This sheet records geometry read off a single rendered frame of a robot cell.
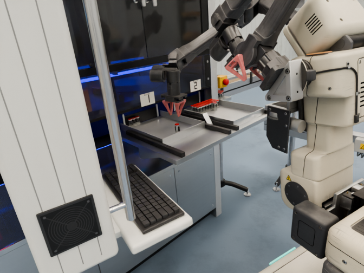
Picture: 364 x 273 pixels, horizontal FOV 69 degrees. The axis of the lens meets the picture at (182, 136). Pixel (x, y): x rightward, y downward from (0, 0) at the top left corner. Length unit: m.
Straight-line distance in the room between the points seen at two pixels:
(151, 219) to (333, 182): 0.66
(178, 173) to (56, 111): 1.14
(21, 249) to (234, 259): 1.15
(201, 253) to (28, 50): 1.57
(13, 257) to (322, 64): 1.30
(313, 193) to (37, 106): 0.87
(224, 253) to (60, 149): 1.44
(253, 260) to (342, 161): 0.95
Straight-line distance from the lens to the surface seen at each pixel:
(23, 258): 1.36
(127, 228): 0.84
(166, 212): 0.83
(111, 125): 0.61
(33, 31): 0.55
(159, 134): 1.25
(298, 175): 1.05
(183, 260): 1.82
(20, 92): 0.55
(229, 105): 1.58
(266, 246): 1.91
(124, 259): 1.64
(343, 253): 0.86
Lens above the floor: 1.33
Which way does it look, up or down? 22 degrees down
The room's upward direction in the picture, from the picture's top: 5 degrees counter-clockwise
